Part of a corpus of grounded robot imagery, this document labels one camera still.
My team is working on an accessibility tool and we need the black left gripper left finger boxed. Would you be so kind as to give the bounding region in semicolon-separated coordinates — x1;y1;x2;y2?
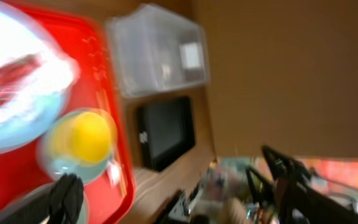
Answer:
0;174;84;224

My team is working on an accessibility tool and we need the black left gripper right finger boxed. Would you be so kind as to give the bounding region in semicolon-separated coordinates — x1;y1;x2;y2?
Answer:
261;146;358;224

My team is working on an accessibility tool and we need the green bowl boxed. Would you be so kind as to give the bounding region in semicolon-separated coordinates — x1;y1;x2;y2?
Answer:
36;108;117;184

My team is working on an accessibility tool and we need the yellow cup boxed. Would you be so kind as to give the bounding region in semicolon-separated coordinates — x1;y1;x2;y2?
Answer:
46;110;118;166

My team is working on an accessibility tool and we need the red snack wrapper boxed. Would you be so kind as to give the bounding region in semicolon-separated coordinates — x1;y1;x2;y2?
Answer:
0;55;42;107

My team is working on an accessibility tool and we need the light blue bowl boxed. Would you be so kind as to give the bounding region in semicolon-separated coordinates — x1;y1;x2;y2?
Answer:
0;182;90;224

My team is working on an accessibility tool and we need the red serving tray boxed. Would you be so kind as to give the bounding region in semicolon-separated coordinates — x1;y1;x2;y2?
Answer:
0;1;135;223

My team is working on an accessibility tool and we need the black plastic tray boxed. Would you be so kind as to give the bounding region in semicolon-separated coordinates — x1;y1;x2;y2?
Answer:
137;96;196;172

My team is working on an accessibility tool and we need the clear plastic bin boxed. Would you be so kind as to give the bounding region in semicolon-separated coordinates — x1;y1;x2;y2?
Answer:
105;4;209;98

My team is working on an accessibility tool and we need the light blue plate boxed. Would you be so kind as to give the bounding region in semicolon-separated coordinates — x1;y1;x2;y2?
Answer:
0;1;80;154

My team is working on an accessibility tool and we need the white label on bin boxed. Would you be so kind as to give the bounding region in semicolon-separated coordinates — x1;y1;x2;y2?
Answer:
180;42;203;70

